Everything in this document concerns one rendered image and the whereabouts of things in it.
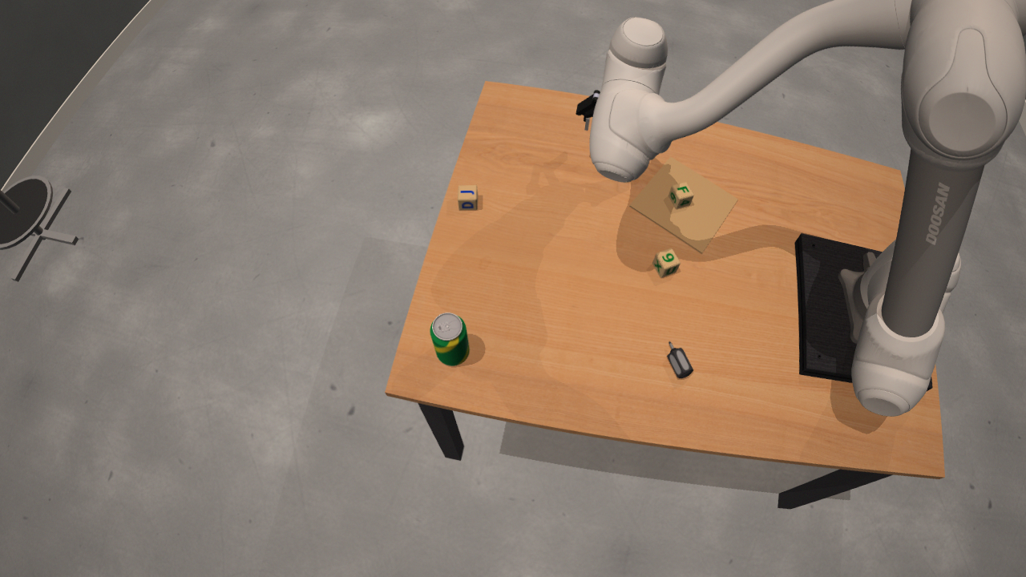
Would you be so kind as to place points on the tan flat mat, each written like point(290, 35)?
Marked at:
point(695, 224)

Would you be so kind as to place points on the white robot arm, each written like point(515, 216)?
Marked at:
point(963, 90)

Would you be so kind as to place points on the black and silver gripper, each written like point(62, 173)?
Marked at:
point(586, 108)

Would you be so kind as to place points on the green and yellow drink can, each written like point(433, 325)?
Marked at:
point(449, 335)

